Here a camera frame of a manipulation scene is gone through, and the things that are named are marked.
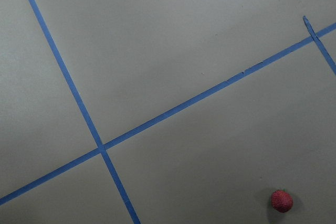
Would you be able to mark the red strawberry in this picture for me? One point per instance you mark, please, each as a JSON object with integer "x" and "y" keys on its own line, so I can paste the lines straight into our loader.
{"x": 281, "y": 201}

